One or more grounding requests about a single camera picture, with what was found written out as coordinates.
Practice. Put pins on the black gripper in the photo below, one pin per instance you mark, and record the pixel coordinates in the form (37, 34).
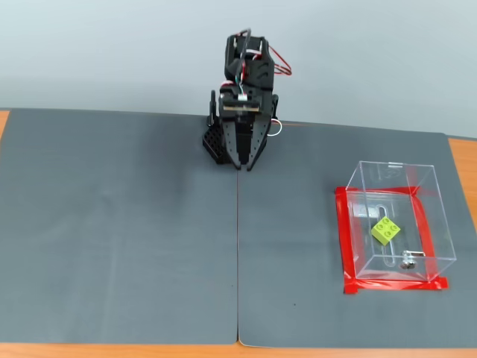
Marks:
(241, 128)

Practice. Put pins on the green lego block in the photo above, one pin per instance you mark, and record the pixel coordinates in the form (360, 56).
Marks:
(384, 231)

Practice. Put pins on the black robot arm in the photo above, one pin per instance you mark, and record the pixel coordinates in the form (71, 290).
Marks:
(261, 71)

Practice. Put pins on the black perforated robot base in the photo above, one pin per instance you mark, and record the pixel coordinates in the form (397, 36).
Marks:
(210, 141)

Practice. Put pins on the transparent acrylic box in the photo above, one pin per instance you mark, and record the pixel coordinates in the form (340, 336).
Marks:
(391, 179)

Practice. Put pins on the silver metal box lock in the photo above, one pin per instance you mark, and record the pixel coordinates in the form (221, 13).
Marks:
(408, 264)

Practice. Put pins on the black table clamp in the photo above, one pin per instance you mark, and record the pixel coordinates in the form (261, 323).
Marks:
(213, 104)
(276, 104)

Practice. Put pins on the grey table mat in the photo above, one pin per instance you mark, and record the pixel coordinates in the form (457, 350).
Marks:
(112, 223)
(298, 223)

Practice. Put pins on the red tape strip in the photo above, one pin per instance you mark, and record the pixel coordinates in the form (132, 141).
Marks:
(391, 286)
(342, 223)
(425, 231)
(372, 189)

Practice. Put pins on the black square wrist camera module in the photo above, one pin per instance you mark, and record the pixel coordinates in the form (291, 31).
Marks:
(240, 105)

